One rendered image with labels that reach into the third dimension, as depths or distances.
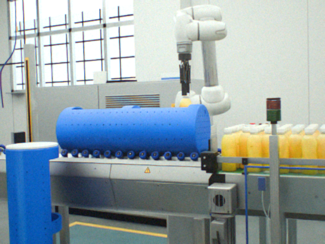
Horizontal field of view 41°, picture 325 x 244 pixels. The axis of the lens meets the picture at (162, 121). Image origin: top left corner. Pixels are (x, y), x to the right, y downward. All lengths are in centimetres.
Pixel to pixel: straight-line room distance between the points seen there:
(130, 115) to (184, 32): 54
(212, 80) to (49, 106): 253
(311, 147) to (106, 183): 114
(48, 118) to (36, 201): 276
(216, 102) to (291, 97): 214
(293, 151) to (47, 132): 349
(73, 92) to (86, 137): 234
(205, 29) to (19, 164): 123
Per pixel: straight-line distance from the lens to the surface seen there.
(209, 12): 299
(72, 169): 264
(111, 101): 454
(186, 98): 245
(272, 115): 189
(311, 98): 503
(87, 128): 254
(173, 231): 316
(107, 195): 258
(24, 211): 246
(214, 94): 303
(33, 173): 241
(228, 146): 218
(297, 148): 215
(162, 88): 422
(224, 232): 203
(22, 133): 303
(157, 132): 233
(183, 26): 245
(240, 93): 524
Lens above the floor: 127
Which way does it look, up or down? 3 degrees down
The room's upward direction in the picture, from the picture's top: 2 degrees counter-clockwise
